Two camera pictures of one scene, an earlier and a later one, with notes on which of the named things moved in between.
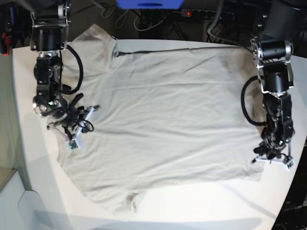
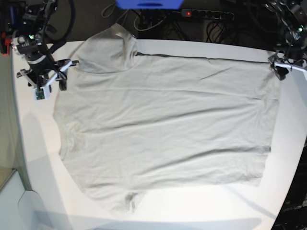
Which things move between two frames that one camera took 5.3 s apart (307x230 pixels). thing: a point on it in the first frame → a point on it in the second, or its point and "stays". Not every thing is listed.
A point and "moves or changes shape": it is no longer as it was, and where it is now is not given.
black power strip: x=223 y=15 stays
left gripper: x=73 y=142 → x=43 y=79
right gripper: x=276 y=155 → x=281 y=65
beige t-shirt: x=164 y=119 moves or changes shape
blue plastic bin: x=148 y=4 stays
